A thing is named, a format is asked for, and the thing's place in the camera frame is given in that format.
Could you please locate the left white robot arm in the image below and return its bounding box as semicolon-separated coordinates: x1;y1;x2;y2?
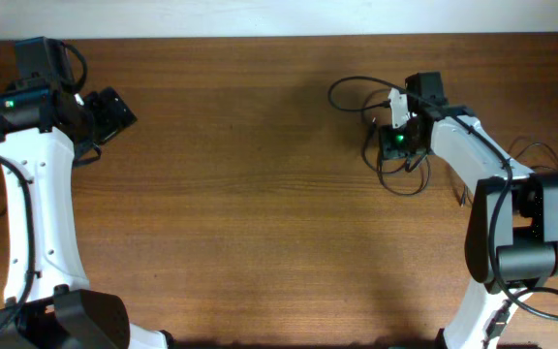
0;37;174;349

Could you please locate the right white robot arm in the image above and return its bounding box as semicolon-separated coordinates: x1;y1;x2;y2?
377;72;558;349

